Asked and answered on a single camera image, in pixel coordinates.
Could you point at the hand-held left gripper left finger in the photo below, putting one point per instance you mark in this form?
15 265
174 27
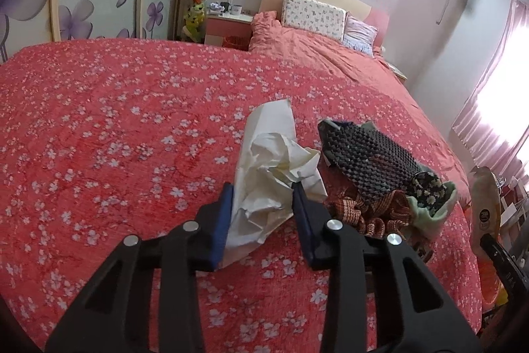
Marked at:
222 222

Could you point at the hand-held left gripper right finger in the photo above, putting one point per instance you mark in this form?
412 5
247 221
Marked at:
304 231

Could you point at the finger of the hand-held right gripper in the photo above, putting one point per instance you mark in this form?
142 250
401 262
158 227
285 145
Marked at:
498 256

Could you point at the orange plastic basket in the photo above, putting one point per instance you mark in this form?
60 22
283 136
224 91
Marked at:
492 287

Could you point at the cream snack packet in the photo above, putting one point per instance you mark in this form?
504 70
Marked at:
485 204

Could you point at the white paper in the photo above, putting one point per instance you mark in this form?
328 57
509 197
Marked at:
268 171

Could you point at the green fuzzy sock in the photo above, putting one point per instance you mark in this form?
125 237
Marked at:
425 217

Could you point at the orange patterned cloth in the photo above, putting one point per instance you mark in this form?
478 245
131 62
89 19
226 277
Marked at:
351 213

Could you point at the metal storage rack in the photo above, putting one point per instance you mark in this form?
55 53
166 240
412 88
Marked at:
514 204

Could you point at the red floral blanket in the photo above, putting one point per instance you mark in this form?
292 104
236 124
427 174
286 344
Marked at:
124 129

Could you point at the pink curtain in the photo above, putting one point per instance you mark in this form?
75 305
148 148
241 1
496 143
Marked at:
496 88

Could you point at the coral duvet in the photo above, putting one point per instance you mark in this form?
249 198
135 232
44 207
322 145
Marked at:
330 59

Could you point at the small red basket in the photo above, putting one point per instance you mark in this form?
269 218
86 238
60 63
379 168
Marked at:
236 43

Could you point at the cream bedside table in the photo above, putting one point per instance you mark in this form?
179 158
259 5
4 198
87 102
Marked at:
397 71

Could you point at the pink and white nightstand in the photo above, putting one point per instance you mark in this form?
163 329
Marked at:
225 28

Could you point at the pink striped pillow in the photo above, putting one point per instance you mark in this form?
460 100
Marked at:
359 34

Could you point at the white mug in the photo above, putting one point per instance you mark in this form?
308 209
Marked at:
235 9

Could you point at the white floral pillow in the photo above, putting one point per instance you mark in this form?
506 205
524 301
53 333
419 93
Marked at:
314 16

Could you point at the dark cup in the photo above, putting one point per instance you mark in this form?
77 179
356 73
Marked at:
224 6

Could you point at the white standing air conditioner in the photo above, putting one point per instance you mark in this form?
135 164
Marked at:
430 5

